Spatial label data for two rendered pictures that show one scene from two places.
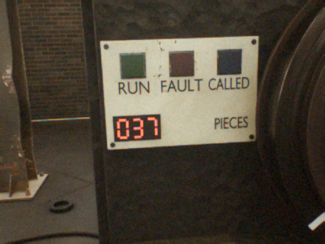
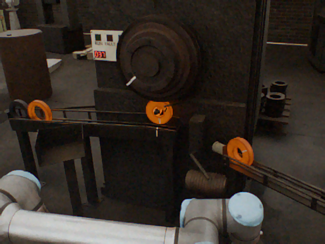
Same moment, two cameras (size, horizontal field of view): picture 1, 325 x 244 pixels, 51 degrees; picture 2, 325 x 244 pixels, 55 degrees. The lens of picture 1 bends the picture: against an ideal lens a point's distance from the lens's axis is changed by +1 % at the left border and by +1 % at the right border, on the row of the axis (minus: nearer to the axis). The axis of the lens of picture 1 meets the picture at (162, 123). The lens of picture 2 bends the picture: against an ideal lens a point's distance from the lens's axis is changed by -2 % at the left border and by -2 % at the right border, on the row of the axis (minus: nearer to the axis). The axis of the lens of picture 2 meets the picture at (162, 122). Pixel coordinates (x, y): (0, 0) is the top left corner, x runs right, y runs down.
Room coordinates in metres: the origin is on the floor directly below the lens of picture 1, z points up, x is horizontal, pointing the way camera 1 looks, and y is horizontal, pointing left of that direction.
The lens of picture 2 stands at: (-1.02, -1.17, 1.56)
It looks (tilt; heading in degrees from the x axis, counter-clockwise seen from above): 26 degrees down; 27
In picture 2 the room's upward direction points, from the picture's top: 1 degrees counter-clockwise
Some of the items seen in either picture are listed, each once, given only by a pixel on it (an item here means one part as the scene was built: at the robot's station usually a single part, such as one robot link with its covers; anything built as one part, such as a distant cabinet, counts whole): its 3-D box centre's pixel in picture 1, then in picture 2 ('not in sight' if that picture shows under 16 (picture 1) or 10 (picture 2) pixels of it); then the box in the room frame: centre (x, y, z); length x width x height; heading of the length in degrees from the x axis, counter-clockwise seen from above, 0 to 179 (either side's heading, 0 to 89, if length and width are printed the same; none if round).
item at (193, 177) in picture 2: not in sight; (205, 210); (0.40, -0.72, 0.27); 0.22 x 0.13 x 0.53; 95
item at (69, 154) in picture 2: not in sight; (69, 185); (0.17, 0.09, 0.36); 0.26 x 0.20 x 0.72; 130
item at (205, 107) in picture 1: (181, 93); (111, 46); (0.58, -0.03, 1.15); 0.26 x 0.02 x 0.18; 95
